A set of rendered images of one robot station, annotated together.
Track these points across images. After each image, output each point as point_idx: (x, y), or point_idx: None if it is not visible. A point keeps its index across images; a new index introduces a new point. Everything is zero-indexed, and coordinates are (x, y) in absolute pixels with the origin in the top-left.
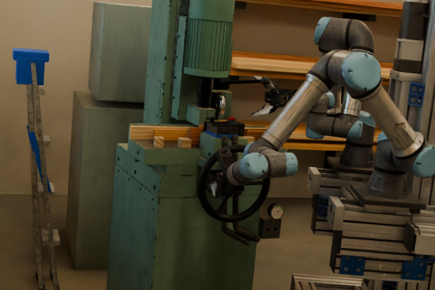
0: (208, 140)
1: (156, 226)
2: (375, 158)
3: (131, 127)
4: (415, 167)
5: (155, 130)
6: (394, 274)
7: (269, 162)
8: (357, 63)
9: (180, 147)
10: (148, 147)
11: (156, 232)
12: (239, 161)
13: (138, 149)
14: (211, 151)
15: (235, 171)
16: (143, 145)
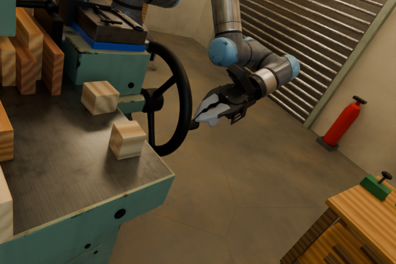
0: (122, 62)
1: (109, 256)
2: None
3: (3, 205)
4: (177, 3)
5: (11, 130)
6: None
7: None
8: None
9: (111, 112)
10: (158, 168)
11: (108, 261)
12: (289, 72)
13: (119, 208)
14: (136, 79)
15: (283, 83)
16: (129, 182)
